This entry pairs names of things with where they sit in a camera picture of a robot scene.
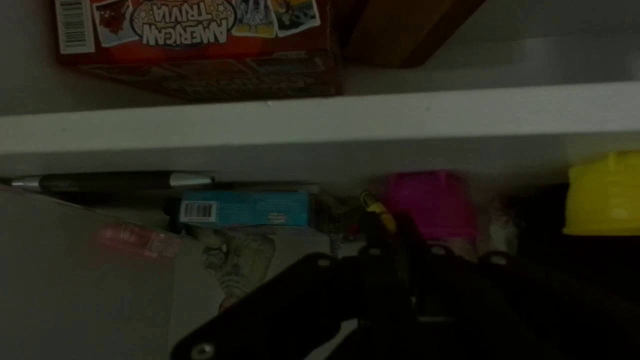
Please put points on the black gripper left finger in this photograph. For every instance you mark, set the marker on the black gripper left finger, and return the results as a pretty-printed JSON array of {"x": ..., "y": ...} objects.
[{"x": 379, "y": 266}]

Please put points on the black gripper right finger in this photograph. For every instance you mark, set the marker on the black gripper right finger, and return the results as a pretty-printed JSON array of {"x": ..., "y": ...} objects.
[{"x": 410, "y": 273}]

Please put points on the small yellow object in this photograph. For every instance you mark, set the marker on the small yellow object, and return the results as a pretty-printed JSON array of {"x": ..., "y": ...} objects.
[{"x": 377, "y": 208}]

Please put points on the white fluffy object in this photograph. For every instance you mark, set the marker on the white fluffy object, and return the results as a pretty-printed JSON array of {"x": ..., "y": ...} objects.
[{"x": 504, "y": 233}]

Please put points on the pink cup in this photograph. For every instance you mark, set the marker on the pink cup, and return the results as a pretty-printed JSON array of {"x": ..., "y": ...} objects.
[{"x": 433, "y": 207}]

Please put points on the teal box with barcode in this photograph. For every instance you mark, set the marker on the teal box with barcode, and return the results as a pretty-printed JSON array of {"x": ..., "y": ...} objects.
[{"x": 261, "y": 210}]

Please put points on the white built-in cabinet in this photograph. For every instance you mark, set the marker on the white built-in cabinet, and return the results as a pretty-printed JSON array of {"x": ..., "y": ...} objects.
[{"x": 333, "y": 126}]

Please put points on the brown cardboard box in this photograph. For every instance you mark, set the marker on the brown cardboard box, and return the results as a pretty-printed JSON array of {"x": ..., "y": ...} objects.
[{"x": 406, "y": 33}]

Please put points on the red trivia game box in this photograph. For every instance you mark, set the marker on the red trivia game box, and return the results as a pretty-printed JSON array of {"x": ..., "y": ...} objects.
[{"x": 200, "y": 66}]

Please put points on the black pen with silver ends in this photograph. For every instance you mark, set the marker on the black pen with silver ends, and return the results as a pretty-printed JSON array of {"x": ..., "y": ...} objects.
[{"x": 107, "y": 182}]

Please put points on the clear bag with red label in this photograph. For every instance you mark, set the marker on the clear bag with red label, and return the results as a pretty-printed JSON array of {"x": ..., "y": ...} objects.
[{"x": 66, "y": 292}]

